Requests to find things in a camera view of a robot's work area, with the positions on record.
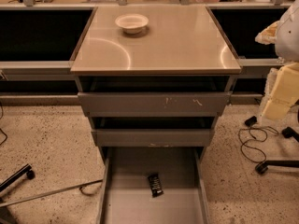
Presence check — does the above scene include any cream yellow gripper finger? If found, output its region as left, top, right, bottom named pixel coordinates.
left=261, top=63, right=299, bottom=120

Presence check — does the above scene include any black floor cable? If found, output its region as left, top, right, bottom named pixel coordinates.
left=237, top=125, right=280, bottom=164

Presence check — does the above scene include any grey top drawer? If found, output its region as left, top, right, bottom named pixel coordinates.
left=78, top=92, right=230, bottom=117

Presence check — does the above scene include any black power adapter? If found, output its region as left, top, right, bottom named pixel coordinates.
left=245, top=116, right=257, bottom=127

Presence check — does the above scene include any black chair leg left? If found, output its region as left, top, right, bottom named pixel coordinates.
left=0, top=164, right=36, bottom=192

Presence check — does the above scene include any white paper bowl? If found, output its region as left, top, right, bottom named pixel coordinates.
left=115, top=14, right=149, bottom=35

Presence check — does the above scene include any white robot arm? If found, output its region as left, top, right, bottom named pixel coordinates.
left=255, top=0, right=299, bottom=120

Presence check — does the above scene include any black chair leg right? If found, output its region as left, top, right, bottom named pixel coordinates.
left=255, top=160, right=299, bottom=175

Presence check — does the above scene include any black caster foot right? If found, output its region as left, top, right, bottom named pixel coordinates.
left=281, top=127, right=299, bottom=142

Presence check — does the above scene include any grey open bottom drawer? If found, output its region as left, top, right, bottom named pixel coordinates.
left=96, top=147, right=209, bottom=224

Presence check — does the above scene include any grey middle drawer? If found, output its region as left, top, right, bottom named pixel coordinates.
left=92, top=129, right=214, bottom=147

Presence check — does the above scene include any grey metal floor rail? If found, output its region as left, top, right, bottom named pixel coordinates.
left=0, top=179, right=103, bottom=208

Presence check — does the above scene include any black cable loop left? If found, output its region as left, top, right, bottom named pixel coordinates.
left=78, top=182, right=104, bottom=198

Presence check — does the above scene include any black chair leg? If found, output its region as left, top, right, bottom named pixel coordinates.
left=255, top=160, right=299, bottom=175
left=0, top=164, right=36, bottom=192

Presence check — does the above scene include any grey drawer cabinet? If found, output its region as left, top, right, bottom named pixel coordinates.
left=71, top=5, right=241, bottom=157

